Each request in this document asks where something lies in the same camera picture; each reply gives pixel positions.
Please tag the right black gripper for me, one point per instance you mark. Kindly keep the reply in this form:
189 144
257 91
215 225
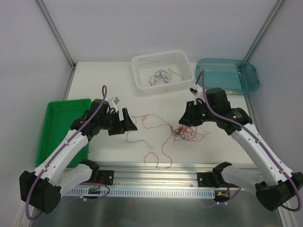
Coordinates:
189 114

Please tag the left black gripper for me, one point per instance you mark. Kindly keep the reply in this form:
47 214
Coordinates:
121 125

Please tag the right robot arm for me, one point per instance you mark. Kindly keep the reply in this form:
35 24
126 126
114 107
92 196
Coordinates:
276 184

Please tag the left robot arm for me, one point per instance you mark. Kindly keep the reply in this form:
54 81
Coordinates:
78 136

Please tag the white perforated basket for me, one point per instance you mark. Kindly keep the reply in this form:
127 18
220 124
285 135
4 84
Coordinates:
162 72

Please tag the teal transparent container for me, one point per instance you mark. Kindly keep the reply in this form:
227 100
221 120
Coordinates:
235 77

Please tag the green plastic tray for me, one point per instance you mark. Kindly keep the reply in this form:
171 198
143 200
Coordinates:
58 120

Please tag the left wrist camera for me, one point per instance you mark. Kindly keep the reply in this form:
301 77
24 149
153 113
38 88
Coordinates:
113 101

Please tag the aluminium mounting rail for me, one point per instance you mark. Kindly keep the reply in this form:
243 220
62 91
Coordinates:
151 172

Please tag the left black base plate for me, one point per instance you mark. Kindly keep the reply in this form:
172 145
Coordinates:
106 177

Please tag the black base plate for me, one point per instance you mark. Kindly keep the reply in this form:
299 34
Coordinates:
106 177
210 179

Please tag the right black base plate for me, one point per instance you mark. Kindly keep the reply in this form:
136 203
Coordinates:
210 179

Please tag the white slotted cable duct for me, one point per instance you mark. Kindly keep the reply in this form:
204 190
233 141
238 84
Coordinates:
142 192

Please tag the left aluminium frame post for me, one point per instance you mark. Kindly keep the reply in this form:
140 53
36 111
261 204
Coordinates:
46 14

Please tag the aluminium frame post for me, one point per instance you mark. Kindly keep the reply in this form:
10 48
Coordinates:
46 14
263 30

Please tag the right aluminium frame post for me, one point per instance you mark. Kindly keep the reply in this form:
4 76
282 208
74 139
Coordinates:
263 30

